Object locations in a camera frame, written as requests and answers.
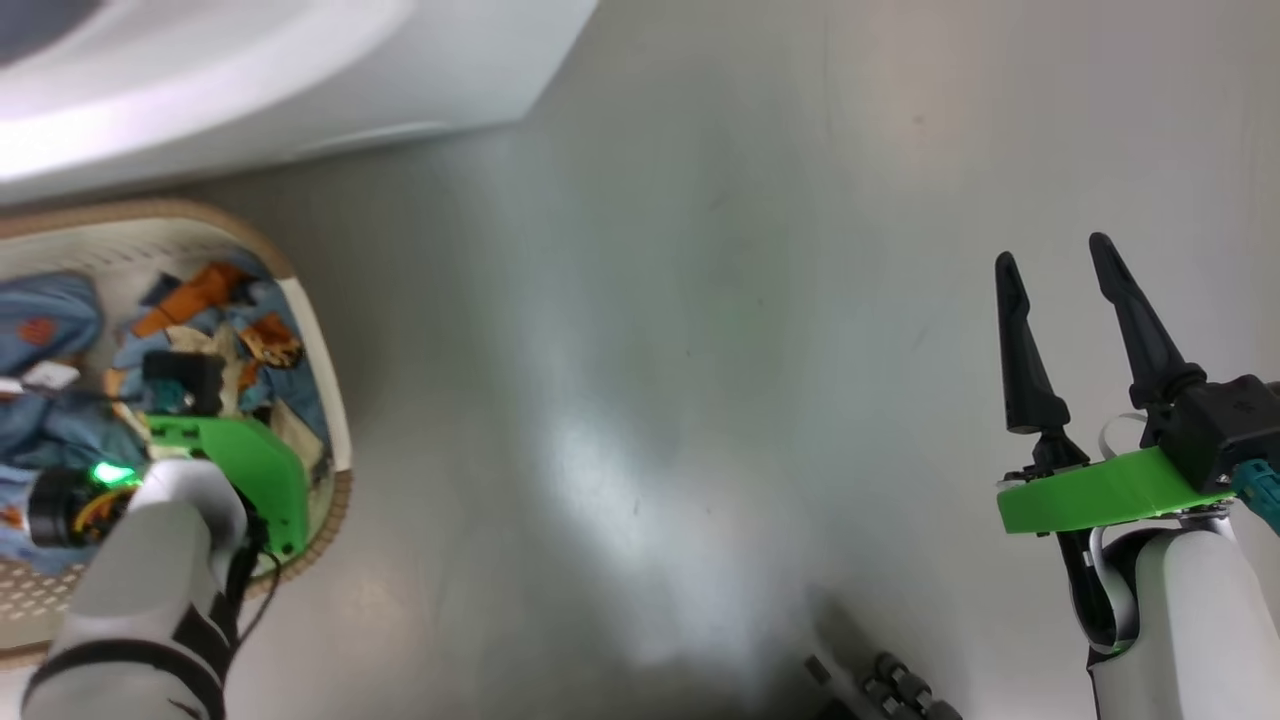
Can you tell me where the cream perforated laundry basket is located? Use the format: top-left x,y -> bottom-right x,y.
0,198 -> 353,669

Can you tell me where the white front-load washing machine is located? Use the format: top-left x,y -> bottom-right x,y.
0,0 -> 601,206

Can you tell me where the teal right camera connector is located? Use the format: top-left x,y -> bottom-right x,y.
1232,460 -> 1280,523

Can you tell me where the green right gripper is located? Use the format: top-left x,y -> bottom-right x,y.
995,232 -> 1237,536

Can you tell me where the cream and blue garment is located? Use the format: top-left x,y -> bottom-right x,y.
105,258 -> 331,481

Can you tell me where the white flat ribbon cable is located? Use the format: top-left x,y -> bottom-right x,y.
1098,412 -> 1149,461

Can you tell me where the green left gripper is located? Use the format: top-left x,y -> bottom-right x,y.
148,414 -> 311,561

